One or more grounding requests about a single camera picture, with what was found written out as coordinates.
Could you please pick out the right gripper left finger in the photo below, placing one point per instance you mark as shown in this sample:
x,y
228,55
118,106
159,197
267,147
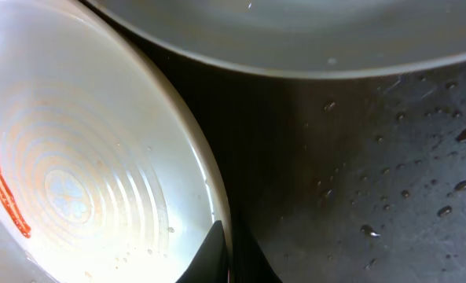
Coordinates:
x,y
211,262

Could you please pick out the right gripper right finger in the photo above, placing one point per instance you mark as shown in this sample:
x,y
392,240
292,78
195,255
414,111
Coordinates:
x,y
249,263

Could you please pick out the white plate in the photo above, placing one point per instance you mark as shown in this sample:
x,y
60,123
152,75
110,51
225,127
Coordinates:
x,y
105,176

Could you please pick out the pale green plate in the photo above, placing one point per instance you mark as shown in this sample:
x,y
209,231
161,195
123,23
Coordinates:
x,y
303,39

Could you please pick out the large brown serving tray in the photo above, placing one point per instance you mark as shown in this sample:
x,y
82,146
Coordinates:
x,y
338,180

